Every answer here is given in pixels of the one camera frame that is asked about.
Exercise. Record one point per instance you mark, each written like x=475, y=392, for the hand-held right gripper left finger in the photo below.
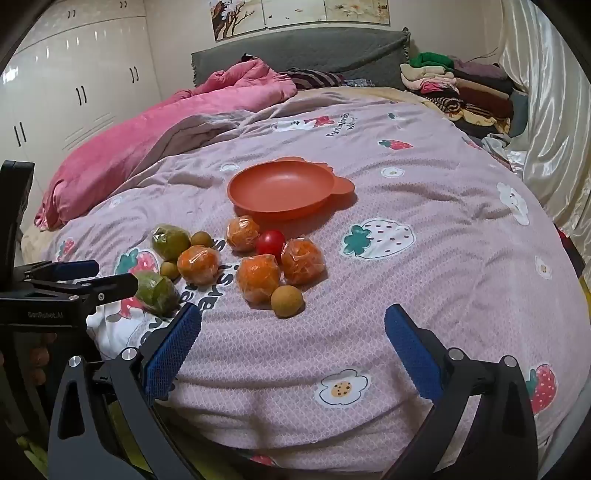
x=173, y=350

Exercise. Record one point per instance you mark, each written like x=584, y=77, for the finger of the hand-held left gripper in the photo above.
x=74, y=269
x=111, y=286

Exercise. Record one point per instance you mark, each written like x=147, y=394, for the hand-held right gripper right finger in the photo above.
x=413, y=355

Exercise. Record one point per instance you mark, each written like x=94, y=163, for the plastic-wrapped green apple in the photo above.
x=157, y=290
x=171, y=241

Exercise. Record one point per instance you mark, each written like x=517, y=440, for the brown longan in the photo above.
x=169, y=269
x=286, y=300
x=202, y=238

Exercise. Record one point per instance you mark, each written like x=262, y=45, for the plastic-wrapped orange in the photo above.
x=243, y=233
x=258, y=278
x=198, y=264
x=302, y=261

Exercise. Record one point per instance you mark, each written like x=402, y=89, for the red tomato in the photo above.
x=271, y=243

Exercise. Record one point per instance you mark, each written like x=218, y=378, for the orange plastic plate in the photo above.
x=281, y=184

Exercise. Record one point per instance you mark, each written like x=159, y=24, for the person's left hand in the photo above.
x=39, y=356

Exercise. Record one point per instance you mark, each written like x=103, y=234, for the pink strawberry printed quilt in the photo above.
x=438, y=286

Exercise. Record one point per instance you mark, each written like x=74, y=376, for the pink fleece blanket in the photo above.
x=138, y=138

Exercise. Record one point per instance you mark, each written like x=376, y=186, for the white glossy wardrobe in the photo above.
x=69, y=69

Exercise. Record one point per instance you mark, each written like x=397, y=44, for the pile of folded clothes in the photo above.
x=461, y=87

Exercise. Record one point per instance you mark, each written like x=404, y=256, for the dark striped cloth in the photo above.
x=314, y=78

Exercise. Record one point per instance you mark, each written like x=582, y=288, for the cream satin curtain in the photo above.
x=545, y=92

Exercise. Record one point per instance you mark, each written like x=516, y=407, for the grey padded headboard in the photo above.
x=323, y=50

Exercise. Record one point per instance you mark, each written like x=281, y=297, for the wall painting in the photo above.
x=277, y=11

